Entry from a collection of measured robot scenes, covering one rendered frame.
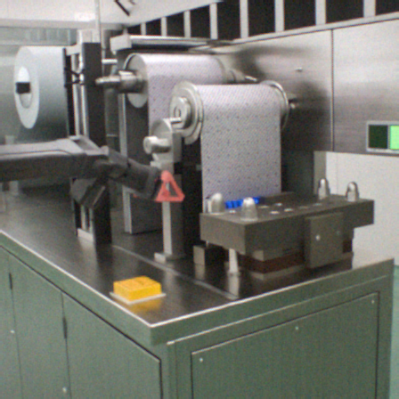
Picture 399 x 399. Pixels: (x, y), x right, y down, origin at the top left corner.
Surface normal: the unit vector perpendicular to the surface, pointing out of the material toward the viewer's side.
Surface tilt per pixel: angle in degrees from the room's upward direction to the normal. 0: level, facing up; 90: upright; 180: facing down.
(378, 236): 90
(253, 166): 90
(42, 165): 118
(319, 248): 90
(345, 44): 90
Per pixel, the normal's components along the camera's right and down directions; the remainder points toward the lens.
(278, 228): 0.56, 0.11
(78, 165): 0.71, 0.54
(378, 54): -0.83, 0.12
